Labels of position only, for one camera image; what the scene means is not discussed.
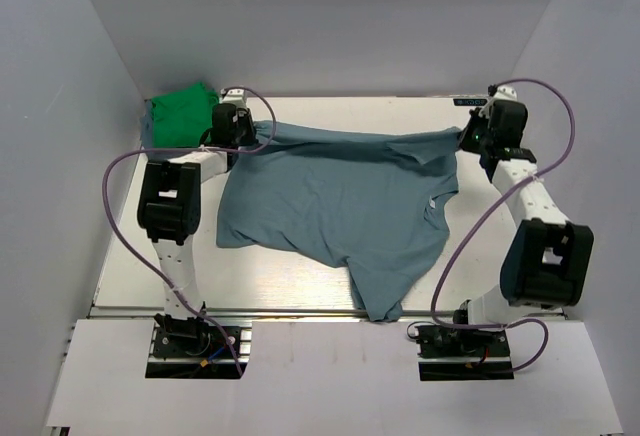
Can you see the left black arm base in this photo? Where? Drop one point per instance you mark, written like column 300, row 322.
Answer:
column 195, row 349

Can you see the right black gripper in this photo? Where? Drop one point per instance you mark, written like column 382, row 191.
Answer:
column 478, row 117

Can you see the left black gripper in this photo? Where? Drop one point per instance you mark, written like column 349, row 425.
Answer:
column 243, row 115

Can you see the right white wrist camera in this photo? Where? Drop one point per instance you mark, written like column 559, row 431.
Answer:
column 498, row 92

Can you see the blue label sticker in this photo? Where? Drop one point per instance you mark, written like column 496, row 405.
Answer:
column 470, row 102

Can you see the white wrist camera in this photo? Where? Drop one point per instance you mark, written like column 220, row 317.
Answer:
column 498, row 92
column 234, row 96

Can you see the folded blue-grey t-shirt underneath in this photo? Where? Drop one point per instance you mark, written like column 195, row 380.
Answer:
column 146, row 126

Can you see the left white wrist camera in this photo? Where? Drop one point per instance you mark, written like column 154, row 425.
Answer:
column 234, row 96

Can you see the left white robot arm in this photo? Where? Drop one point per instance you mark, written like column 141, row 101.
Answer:
column 170, row 203

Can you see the folded green t-shirt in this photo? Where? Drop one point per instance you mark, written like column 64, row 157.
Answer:
column 180, row 118

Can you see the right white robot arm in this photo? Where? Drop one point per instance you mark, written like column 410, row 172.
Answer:
column 546, row 264

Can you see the blue-grey t-shirt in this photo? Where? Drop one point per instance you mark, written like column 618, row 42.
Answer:
column 371, row 203

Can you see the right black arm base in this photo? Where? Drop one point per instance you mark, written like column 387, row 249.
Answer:
column 448, row 354

